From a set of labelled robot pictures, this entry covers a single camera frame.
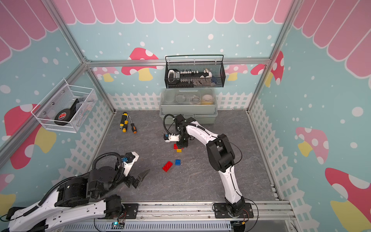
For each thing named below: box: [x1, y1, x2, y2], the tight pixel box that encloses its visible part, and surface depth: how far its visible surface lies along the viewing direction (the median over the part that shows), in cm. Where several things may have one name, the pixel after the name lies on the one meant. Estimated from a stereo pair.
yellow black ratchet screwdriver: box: [119, 111, 129, 133], surface depth 114 cm
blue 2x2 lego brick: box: [174, 159, 182, 166], surface depth 93 cm
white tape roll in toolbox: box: [201, 94, 214, 103], surface depth 103 cm
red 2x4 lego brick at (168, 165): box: [162, 160, 174, 173], surface depth 90 cm
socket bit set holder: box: [168, 68, 213, 88], surface depth 89 cm
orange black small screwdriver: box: [128, 115, 138, 134], surface depth 108 cm
